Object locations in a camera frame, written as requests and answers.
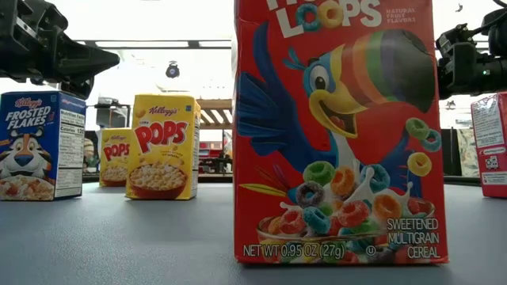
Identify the black room divider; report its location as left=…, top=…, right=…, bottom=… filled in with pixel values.
left=440, top=128, right=460, bottom=177

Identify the blue Frosted Flakes cereal box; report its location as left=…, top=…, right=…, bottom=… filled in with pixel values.
left=0, top=89, right=87, bottom=202

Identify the wooden slatted shelf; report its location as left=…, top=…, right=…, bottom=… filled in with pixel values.
left=196, top=98, right=234, bottom=131

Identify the black metal frame stand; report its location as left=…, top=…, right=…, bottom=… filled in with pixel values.
left=86, top=97, right=132, bottom=130

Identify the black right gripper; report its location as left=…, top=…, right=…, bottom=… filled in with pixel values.
left=435, top=23, right=507, bottom=101

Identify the person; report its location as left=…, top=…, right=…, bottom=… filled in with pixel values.
left=82, top=137, right=100, bottom=169

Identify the long ceiling light strip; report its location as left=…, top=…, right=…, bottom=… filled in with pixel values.
left=74, top=38, right=233, bottom=50

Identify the yellow Corn Pops cereal box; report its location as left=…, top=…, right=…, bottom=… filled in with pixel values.
left=98, top=127, right=134, bottom=188
left=125, top=93, right=202, bottom=201

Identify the red storage rack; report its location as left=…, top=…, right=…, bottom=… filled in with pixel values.
left=197, top=141, right=234, bottom=175

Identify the red Froot Loops cereal box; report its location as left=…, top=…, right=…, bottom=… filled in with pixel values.
left=232, top=0, right=451, bottom=265
left=470, top=91, right=507, bottom=199

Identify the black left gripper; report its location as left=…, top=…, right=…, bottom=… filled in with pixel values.
left=0, top=0, right=120, bottom=101

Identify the black table frame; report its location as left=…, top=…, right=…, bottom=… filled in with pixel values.
left=82, top=173, right=482, bottom=186

